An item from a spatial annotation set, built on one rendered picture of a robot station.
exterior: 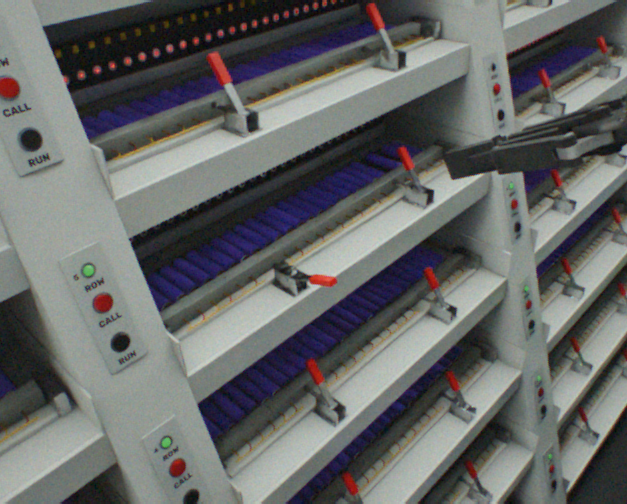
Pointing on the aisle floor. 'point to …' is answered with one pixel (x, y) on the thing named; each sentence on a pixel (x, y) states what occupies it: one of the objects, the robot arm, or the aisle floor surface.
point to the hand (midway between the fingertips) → (477, 158)
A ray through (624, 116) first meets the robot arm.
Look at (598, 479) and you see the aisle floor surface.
